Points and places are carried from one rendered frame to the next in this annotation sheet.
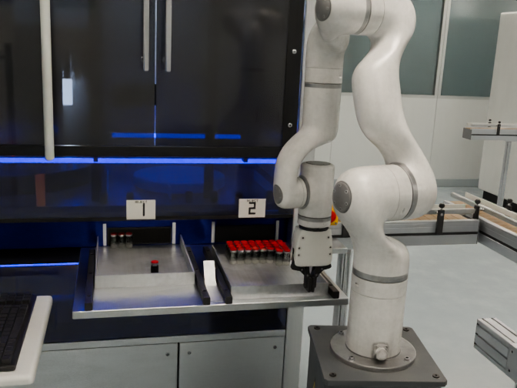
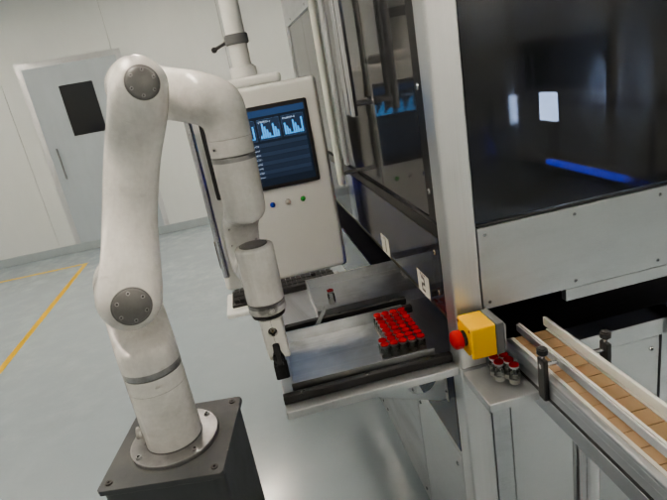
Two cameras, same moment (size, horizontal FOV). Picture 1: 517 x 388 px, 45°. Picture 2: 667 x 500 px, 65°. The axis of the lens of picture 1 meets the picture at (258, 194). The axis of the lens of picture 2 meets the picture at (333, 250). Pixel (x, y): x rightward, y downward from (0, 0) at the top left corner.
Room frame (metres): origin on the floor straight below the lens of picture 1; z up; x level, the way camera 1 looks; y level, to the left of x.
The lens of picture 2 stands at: (1.80, -1.20, 1.57)
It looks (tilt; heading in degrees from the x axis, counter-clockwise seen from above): 19 degrees down; 96
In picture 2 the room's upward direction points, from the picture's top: 10 degrees counter-clockwise
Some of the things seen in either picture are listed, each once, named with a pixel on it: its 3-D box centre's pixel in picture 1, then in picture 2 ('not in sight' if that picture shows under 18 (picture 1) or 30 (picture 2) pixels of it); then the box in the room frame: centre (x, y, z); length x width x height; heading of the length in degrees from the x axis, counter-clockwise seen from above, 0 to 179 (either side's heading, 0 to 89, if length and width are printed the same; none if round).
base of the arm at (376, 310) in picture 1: (375, 312); (164, 404); (1.28, -0.27, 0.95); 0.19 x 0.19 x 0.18
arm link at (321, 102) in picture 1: (307, 145); (244, 222); (1.50, -0.11, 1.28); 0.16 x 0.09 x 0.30; 119
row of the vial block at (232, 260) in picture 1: (258, 255); (385, 335); (1.77, -0.01, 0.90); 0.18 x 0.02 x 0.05; 103
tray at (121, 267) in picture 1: (142, 258); (363, 287); (1.71, 0.33, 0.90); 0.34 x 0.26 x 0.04; 14
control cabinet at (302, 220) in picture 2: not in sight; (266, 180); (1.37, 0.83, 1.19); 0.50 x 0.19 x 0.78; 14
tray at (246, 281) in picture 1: (265, 268); (352, 345); (1.68, -0.03, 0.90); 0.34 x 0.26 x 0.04; 13
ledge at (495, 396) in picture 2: (321, 244); (505, 383); (2.01, -0.22, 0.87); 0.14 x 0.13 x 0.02; 14
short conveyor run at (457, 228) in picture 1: (385, 220); (641, 430); (2.17, -0.46, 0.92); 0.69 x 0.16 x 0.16; 104
